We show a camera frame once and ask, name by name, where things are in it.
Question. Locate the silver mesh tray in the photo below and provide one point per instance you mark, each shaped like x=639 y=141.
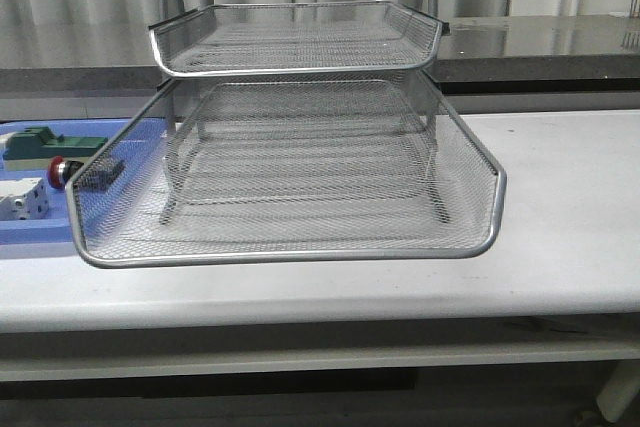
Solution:
x=219 y=171
x=144 y=224
x=300 y=42

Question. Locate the white circuit breaker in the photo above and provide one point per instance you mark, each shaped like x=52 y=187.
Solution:
x=24 y=199

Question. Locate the red emergency stop button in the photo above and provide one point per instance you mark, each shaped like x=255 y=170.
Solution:
x=100 y=178

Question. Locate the green and beige switch block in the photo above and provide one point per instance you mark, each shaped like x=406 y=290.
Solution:
x=34 y=147

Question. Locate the white table leg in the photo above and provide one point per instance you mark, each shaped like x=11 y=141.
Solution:
x=619 y=390

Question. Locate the blue plastic tray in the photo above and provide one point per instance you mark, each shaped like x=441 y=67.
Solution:
x=133 y=150

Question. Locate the dark grey background counter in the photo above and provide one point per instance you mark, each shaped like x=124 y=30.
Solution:
x=480 y=55

